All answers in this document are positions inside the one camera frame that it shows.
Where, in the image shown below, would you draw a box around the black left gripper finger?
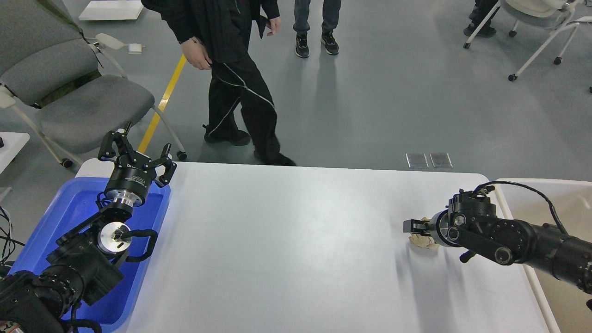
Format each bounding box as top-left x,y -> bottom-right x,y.
149,143 -> 177,187
98,122 -> 135,162

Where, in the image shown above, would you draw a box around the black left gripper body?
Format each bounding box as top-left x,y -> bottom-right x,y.
105,154 -> 156,207

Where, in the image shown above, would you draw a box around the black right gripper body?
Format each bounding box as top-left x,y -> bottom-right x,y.
428,210 -> 450,247

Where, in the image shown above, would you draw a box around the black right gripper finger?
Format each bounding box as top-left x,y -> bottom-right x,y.
402,219 -> 431,234

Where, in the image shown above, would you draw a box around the brown paper ball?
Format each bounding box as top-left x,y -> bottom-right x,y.
409,233 -> 440,250

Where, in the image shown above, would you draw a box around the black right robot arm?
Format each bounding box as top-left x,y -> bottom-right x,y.
402,181 -> 592,294

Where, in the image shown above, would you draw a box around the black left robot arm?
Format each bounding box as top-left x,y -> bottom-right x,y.
0,124 -> 176,333

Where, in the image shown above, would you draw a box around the right metal floor plate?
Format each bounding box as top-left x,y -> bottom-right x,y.
429,153 -> 453,168

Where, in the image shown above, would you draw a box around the metal floor plate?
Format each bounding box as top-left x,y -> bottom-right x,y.
406,153 -> 429,169
429,153 -> 453,168

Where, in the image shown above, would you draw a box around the left metal floor plate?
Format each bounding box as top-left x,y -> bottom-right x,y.
406,153 -> 429,169

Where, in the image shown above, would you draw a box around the grey office chair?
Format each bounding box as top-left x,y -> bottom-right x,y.
0,0 -> 162,168

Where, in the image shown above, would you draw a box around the white side table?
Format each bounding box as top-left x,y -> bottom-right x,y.
0,131 -> 30,173

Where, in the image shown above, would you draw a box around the person in black clothes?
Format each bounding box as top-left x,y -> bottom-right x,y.
142,0 -> 295,166

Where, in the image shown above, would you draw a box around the white flat board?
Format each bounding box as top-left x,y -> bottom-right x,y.
78,0 -> 144,21

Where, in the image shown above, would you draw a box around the white plastic bin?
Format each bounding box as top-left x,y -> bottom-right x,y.
491,178 -> 592,333

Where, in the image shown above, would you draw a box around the person's dark feet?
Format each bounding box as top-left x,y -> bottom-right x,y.
464,0 -> 500,38

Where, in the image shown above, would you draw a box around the standing person in jeans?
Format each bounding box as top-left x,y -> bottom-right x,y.
292,0 -> 342,59

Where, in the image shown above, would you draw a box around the white rolling chair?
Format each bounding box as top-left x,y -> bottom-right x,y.
463,0 -> 592,82

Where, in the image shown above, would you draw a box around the black cables bundle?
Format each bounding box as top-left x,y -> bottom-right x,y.
0,206 -> 26,266

